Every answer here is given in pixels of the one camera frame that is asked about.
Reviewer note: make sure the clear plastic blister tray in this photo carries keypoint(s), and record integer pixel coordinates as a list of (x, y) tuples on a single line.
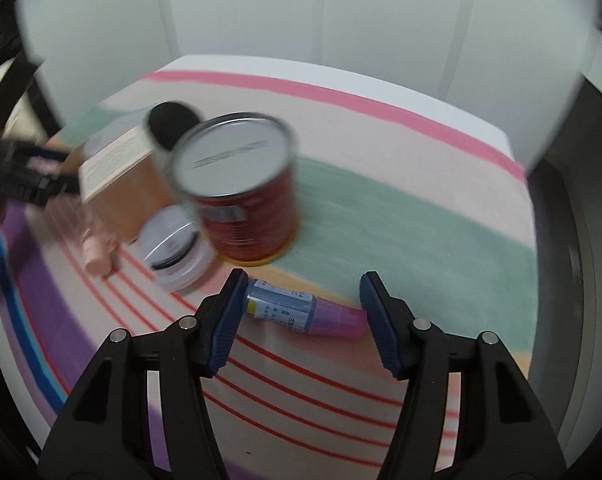
[(101, 140)]

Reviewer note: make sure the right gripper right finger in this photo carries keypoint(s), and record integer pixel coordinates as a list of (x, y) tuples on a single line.
[(503, 431)]

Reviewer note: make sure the red tin can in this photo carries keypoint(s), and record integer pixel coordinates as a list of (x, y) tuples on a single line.
[(238, 173)]

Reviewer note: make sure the colourful striped cloth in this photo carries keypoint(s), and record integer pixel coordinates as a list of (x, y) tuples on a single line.
[(388, 180)]

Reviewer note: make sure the pink cosmetic tube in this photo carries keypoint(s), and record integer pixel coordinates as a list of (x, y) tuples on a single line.
[(97, 243)]

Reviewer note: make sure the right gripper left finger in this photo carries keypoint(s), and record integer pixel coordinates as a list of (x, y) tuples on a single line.
[(102, 431)]

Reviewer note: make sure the blue bottle with purple cap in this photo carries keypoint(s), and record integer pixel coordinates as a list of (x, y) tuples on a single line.
[(303, 312)]

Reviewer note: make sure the beige cardboard product box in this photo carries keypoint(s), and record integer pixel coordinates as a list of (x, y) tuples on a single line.
[(123, 186)]

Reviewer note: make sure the white round compact case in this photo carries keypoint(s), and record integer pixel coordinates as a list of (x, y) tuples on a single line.
[(174, 250)]

